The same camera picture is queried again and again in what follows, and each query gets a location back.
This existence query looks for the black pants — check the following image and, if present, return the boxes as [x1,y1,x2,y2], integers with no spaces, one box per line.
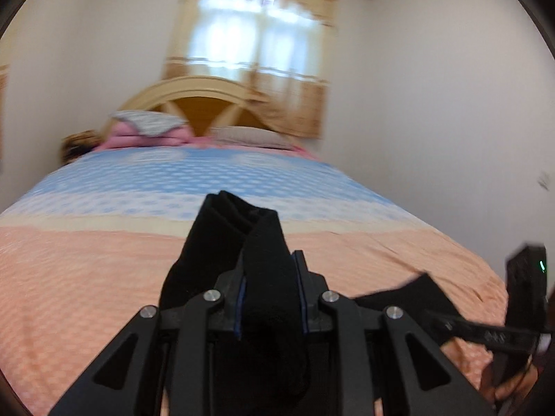
[160,192,456,415]

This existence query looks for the person's right hand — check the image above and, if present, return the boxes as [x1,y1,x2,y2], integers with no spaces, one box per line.
[479,363,538,405]

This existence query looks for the polka dot bed cover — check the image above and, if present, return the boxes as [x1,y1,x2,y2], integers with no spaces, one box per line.
[1,147,507,415]

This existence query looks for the brown patterned bag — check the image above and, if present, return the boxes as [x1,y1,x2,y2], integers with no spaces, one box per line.
[60,130,103,165]

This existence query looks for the pink folded blanket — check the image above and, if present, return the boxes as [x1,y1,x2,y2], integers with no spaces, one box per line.
[95,121,194,151]

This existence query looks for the grey patterned pillow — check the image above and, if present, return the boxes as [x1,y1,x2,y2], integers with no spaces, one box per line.
[112,110,185,137]

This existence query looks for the striped pillow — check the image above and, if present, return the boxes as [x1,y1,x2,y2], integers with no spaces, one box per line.
[211,126,293,150]

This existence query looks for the cream wooden headboard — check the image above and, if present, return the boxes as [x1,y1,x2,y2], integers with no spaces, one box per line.
[119,76,276,137]

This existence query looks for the left beige curtain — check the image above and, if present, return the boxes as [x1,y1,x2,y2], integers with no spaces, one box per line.
[0,64,10,160]

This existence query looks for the beige curtain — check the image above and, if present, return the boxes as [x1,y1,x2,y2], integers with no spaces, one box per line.
[162,0,338,139]
[0,64,10,160]

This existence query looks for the right beige curtain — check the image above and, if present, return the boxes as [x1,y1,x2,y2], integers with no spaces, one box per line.
[162,0,338,139]

